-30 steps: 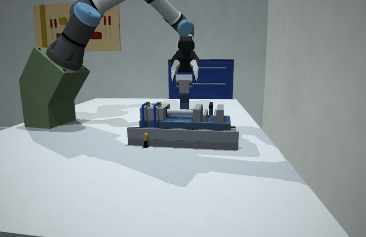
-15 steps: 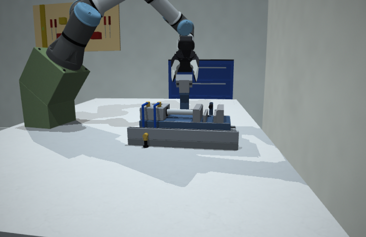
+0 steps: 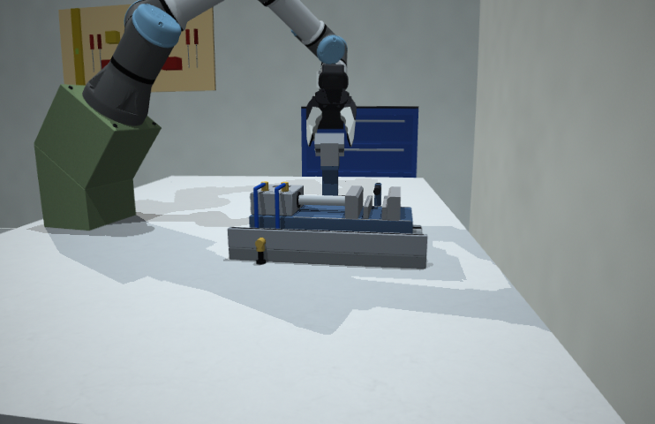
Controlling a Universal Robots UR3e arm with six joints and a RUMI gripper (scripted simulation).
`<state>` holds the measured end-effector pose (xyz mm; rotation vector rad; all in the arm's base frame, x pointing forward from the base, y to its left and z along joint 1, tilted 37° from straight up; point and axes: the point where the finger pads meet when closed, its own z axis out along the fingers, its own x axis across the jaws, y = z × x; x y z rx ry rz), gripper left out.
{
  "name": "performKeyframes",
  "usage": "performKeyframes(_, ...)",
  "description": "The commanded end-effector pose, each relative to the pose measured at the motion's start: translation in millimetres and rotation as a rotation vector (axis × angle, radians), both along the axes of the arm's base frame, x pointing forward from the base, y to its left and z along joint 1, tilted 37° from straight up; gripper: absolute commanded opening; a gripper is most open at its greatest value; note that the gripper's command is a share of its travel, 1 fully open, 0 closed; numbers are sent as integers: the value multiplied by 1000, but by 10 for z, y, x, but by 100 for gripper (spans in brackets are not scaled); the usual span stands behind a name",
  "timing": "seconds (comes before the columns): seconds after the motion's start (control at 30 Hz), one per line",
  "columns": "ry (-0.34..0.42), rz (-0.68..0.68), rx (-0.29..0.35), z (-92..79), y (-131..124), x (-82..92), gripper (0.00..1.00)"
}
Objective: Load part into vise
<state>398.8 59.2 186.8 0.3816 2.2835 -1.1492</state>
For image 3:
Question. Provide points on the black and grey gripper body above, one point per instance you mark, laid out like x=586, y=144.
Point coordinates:
x=331, y=98

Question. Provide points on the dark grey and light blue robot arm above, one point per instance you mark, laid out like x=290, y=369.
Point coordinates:
x=150, y=34

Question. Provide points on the grey flat bar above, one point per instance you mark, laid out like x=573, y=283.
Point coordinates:
x=368, y=206
x=384, y=208

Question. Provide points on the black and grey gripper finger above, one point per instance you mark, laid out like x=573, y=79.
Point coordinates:
x=313, y=118
x=348, y=116

